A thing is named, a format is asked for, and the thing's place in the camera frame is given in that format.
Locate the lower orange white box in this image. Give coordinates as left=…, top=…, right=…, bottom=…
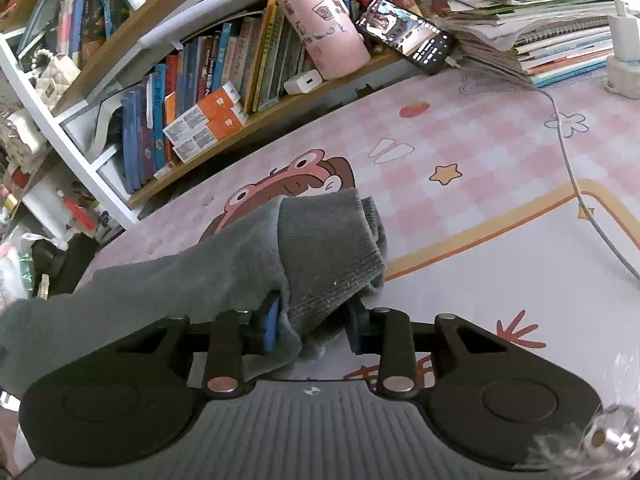
left=164, top=104, right=248, bottom=162

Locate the white quilted handbag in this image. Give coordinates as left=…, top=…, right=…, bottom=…
left=32, top=49, right=80, bottom=110

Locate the white charger adapter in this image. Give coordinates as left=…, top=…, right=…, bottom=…
left=283, top=70, right=323, bottom=96

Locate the grey knit sweater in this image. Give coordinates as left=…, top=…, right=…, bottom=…
left=1, top=188, right=387, bottom=398

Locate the stack of notebooks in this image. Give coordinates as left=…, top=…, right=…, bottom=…
left=437, top=0, right=616, bottom=88

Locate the white wooden bookshelf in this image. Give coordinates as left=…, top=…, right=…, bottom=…
left=1, top=0, right=416, bottom=229

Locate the red tassel ornament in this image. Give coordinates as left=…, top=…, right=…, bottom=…
left=56, top=188, right=98, bottom=233

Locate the upper orange white box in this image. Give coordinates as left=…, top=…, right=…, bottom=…
left=162, top=80, right=242, bottom=146

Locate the pink cartoon cup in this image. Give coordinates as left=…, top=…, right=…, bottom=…
left=277, top=0, right=371, bottom=80

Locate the black smartphone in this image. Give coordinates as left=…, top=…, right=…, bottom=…
left=355, top=0, right=457, bottom=75

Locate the pink cartoon table mat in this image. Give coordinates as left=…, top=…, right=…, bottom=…
left=92, top=70, right=639, bottom=404

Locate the white power plug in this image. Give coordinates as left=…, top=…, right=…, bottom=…
left=605, top=0, right=640, bottom=100

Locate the orange white box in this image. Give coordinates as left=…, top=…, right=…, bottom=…
left=162, top=80, right=242, bottom=146
left=164, top=104, right=248, bottom=162

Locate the row of books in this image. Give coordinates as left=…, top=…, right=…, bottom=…
left=113, top=0, right=308, bottom=196

